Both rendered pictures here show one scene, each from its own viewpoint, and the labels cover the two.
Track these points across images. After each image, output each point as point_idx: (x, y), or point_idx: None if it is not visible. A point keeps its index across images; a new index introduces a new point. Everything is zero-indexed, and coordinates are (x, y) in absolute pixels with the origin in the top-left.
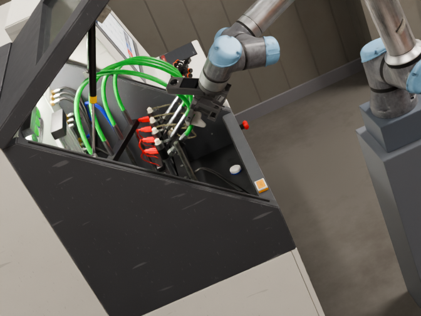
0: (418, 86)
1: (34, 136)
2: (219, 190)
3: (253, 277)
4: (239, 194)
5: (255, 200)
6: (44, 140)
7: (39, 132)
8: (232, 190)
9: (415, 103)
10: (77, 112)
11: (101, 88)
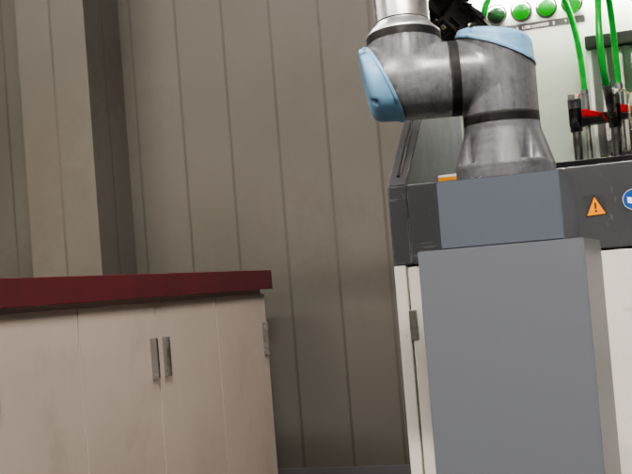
0: (366, 96)
1: (492, 11)
2: (405, 131)
3: None
4: (402, 149)
5: (396, 164)
6: (539, 32)
7: (538, 21)
8: (411, 143)
9: (463, 176)
10: (568, 18)
11: None
